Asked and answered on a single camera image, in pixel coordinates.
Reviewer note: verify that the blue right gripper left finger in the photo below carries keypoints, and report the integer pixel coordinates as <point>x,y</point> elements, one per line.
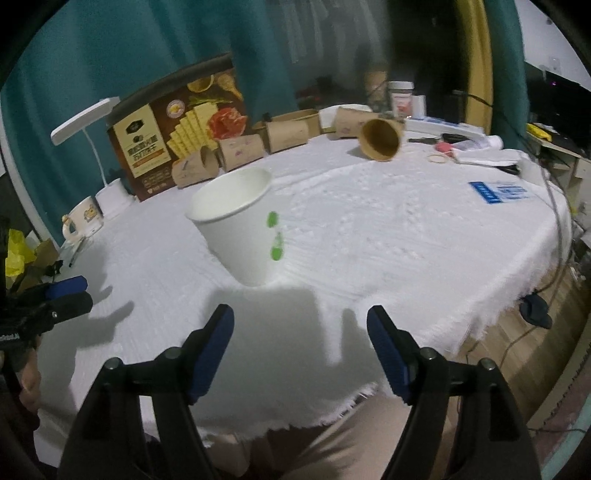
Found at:
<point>207,348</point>

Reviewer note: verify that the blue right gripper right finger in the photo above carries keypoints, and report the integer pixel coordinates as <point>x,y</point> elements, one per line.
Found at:
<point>397,352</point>

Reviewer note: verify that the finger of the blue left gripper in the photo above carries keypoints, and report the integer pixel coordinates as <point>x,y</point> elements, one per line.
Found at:
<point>70,286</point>

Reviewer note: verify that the white paper cup green print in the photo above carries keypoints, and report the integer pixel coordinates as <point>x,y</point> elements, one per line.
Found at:
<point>239,218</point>

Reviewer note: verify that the kraft paper cup leftmost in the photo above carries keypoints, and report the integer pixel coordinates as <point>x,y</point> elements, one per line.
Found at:
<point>197,167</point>

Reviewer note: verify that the kraft paper cup open front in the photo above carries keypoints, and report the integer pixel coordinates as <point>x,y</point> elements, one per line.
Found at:
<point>381,139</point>

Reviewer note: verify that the kraft paper cup lying right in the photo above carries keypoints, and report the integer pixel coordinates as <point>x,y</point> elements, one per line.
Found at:
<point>349,122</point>

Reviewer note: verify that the upright kraft cup back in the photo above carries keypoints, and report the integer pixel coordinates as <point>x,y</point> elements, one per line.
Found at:
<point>375,82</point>

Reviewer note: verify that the person left hand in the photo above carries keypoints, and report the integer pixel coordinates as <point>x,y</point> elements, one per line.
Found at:
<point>30,380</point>

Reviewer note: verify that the white cartoon mug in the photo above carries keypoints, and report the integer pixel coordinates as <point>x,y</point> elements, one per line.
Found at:
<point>83,221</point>

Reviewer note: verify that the white tablecloth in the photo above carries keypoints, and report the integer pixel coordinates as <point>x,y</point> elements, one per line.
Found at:
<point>408,234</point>

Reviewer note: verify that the blue white leaflet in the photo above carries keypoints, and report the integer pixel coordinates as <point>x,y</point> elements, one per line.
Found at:
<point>500,192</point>

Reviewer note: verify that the rubber band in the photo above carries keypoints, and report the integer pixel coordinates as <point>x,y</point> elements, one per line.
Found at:
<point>438,158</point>

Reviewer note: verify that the pink round object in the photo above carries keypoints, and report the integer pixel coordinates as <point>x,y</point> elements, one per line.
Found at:
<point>444,148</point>

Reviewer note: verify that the brown cracker box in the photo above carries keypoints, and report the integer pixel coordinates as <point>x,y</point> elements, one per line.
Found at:
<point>173,117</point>

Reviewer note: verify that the white papers stack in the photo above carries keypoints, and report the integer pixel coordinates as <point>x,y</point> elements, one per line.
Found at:
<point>486,151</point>

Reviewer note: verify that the white power strip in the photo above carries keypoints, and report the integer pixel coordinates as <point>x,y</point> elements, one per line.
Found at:
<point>436,126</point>

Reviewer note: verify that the kraft paper bowl container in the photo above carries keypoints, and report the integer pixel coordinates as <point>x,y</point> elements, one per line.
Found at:
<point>308,116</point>

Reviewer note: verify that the teal curtain left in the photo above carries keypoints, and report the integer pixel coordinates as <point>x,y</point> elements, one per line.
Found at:
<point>84,51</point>

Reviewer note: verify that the teal curtain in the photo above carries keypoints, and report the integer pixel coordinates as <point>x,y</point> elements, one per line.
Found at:
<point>510,97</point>
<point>84,51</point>

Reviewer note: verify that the white desk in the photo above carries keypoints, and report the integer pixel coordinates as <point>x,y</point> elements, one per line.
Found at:
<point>571,171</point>

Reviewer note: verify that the teal curtain right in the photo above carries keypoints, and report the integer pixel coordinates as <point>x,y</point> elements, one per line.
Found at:
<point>510,97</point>

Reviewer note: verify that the clear jar white lid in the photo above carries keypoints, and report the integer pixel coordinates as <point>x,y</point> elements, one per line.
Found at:
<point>401,97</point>

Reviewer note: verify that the yellow curtain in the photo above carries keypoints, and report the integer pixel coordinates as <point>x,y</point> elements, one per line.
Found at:
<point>476,43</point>

